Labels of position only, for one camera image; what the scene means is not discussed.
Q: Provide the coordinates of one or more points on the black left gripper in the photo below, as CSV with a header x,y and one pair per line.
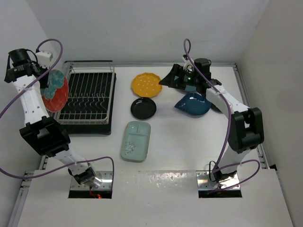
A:
x,y
43,84

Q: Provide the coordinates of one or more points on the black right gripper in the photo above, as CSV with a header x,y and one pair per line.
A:
x,y
178,70

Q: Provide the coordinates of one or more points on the yellow polka dot plate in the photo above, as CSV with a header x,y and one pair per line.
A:
x,y
146,85

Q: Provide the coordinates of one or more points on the red and teal plate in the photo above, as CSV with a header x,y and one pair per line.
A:
x,y
55,96

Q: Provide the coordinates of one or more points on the black round plate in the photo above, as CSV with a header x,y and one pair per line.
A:
x,y
143,108

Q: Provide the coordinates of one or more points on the light green rectangular plate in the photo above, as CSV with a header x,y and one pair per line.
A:
x,y
136,141

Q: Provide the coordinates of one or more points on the teal round floral plate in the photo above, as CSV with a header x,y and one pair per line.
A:
x,y
190,89

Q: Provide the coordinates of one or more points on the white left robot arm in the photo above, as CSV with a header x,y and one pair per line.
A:
x,y
41,131

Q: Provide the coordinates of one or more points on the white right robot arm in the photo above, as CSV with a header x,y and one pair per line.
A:
x,y
245,125

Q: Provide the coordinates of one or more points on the dark blue leaf-shaped dish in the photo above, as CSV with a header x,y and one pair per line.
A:
x,y
193,104

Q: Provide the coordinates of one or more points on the black drip tray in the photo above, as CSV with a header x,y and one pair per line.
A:
x,y
93,129

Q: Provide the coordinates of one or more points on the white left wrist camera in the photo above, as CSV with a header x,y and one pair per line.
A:
x,y
44,57

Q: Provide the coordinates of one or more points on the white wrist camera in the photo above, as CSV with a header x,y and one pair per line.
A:
x,y
187,64
44,57

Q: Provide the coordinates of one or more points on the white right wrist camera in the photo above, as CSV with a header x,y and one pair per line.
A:
x,y
187,64

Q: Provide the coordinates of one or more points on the metal wire dish rack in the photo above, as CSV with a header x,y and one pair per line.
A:
x,y
89,97

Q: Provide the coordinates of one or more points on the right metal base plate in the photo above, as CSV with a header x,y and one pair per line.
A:
x,y
205,184

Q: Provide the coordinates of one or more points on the metal base plate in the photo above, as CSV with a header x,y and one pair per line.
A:
x,y
205,184
102,182

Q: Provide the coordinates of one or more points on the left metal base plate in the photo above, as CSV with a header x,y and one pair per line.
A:
x,y
102,182

